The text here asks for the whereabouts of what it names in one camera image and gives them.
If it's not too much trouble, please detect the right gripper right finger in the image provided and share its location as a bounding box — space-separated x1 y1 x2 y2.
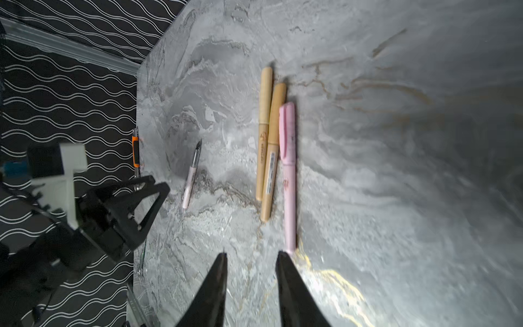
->
275 251 330 326

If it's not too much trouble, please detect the orange handled adjustable wrench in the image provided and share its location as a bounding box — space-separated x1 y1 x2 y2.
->
132 128 140 178

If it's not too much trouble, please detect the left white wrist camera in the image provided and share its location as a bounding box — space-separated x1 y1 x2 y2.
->
1 143 88 230

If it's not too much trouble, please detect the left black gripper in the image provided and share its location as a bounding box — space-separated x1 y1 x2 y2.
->
76 176 170 262

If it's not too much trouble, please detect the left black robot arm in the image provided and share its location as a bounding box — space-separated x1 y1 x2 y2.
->
1 176 170 326

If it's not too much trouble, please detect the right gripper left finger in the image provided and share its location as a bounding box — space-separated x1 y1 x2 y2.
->
177 252 227 326

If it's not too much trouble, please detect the silver combination wrench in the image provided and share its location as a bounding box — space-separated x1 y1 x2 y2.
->
137 241 147 276

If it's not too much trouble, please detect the pink pen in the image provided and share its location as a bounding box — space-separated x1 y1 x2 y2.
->
182 139 202 210
279 102 296 253

